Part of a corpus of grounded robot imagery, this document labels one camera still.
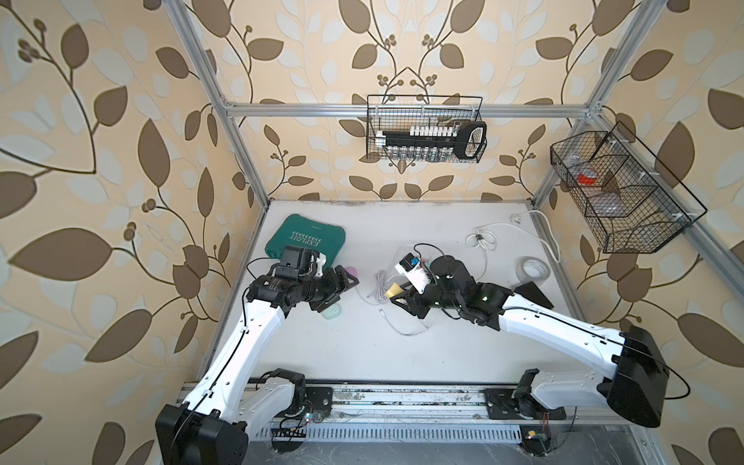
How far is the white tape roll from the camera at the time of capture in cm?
98

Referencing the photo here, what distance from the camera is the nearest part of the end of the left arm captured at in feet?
1.74

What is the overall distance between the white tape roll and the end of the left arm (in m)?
0.60
